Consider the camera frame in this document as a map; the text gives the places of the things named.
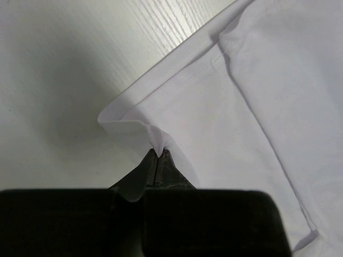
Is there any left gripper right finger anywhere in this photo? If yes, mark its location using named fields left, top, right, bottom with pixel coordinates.
left=142, top=150, right=292, bottom=256

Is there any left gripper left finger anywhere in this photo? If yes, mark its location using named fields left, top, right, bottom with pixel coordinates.
left=1, top=150, right=158, bottom=256

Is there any white t shirt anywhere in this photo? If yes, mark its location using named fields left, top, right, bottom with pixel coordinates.
left=98, top=1, right=342, bottom=256

